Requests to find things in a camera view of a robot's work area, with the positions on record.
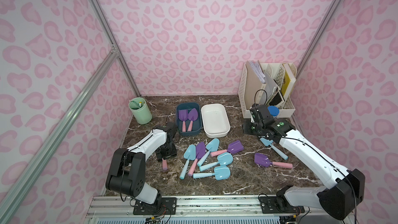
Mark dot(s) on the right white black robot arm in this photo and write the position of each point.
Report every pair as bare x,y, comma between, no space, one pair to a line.
342,190

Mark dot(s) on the blue lid pencil tube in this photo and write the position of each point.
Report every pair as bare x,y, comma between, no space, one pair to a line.
273,110

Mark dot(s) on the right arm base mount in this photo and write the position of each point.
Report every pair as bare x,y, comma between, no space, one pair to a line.
278,205

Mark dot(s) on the blue pointed shovel middle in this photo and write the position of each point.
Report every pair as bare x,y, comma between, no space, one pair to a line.
211,147

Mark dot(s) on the blue pointed shovel left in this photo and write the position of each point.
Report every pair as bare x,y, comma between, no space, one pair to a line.
189,155

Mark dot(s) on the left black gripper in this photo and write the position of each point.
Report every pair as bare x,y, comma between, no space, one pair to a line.
166,154

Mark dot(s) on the white storage box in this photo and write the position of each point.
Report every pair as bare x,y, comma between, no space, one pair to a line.
215,120

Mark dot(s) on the purple square shovel middle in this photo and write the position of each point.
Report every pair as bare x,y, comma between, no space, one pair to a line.
233,148

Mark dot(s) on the green pen holder cup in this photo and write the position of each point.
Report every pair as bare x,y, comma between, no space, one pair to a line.
140,110

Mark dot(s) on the dark teal storage box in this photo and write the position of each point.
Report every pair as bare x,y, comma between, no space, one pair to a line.
197,125

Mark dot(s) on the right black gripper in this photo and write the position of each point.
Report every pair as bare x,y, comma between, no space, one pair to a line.
265,134

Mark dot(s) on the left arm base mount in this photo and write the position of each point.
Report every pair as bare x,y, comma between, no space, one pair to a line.
161,205

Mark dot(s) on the blue square shovel front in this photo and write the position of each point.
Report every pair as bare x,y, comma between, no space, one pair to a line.
219,173

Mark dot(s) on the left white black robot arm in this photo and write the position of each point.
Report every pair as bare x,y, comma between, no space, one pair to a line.
127,172

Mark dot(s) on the blue shovel far right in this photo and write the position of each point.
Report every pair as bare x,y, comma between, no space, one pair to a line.
272,146

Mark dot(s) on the aluminium front rail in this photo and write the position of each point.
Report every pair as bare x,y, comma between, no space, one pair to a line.
225,209

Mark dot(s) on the white desk file organizer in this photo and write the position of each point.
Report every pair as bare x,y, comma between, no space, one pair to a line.
268,84

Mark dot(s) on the blue round shovel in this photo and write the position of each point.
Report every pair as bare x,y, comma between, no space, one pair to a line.
224,159

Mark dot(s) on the blue pointed shovel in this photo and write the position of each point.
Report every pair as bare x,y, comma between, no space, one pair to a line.
211,147
189,155

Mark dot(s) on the purple square shovel pink handle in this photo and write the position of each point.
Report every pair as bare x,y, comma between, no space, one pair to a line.
183,116

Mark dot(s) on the purple pointed shovel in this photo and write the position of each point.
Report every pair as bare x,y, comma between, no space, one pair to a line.
200,152
192,117

